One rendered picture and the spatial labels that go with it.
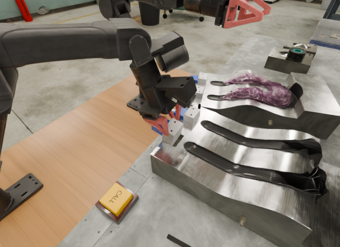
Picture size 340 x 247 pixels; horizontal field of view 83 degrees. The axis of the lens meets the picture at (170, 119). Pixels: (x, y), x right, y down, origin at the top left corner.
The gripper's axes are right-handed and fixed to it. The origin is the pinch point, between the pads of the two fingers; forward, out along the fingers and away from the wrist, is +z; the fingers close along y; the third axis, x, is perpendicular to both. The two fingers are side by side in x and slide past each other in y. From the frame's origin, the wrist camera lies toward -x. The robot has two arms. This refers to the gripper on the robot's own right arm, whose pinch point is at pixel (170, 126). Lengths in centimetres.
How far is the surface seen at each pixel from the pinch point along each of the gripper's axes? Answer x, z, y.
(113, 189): 8.2, 6.0, -20.2
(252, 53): 8, 22, 92
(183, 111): 3.9, 3.8, 10.8
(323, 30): -14, 102, 326
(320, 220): -34.4, 21.0, -0.7
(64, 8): 507, -59, 268
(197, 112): -0.8, 4.2, 11.7
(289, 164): -27.4, 11.4, 5.2
